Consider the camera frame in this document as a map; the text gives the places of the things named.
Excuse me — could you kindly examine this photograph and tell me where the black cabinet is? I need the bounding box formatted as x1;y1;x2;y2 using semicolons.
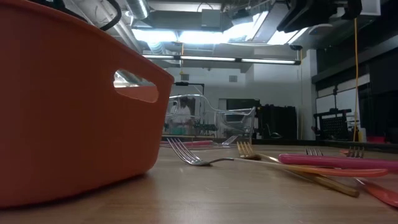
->
257;105;299;140

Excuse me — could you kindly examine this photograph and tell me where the orange-handled steel fork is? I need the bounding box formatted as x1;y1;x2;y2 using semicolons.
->
340;145;366;159
303;147;398;208
166;138;389;179

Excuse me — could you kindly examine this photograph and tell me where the long ceiling light bar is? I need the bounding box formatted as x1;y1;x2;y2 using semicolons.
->
141;54;302;66

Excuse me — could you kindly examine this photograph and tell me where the clear plastic bin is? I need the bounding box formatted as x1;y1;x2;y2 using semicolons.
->
161;94;257;147

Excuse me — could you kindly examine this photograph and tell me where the black wall screen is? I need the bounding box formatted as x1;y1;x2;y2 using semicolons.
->
226;98;261;122

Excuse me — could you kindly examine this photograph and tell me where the yellow extension cable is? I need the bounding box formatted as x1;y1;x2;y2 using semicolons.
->
352;17;361;142

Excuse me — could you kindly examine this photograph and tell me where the white ceiling box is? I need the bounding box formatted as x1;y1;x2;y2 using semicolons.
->
362;0;382;17

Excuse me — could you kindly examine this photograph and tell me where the orange plastic bin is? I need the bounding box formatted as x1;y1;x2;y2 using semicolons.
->
0;0;175;208

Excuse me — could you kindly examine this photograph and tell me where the grey ceiling unit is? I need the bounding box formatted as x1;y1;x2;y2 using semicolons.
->
200;8;225;32

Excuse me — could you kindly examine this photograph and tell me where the black aluminium table frame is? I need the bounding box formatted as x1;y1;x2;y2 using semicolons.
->
160;136;398;154

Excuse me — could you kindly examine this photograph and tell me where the person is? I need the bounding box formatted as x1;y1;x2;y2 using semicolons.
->
167;96;193;135

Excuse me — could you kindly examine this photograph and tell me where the pink-handled steel fork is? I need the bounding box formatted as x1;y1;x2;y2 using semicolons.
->
277;153;398;174
160;134;239;148

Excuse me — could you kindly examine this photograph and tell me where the silver round ventilation duct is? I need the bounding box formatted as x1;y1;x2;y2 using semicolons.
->
126;0;150;20

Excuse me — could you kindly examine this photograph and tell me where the thin yellow hanging cable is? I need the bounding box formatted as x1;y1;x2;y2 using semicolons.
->
298;49;303;141

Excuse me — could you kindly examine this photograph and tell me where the white ceiling dome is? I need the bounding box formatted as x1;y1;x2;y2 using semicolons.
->
308;23;334;35

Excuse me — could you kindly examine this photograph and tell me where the black pegboard cart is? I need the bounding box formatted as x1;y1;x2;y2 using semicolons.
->
312;108;355;141

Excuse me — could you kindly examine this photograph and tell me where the whiteboard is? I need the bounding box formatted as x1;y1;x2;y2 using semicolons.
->
315;88;362;133

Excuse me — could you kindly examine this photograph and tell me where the gold fork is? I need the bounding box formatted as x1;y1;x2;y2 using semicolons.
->
236;141;361;198

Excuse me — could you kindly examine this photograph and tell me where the black gantry frame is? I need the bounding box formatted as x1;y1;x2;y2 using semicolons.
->
173;81;205;96

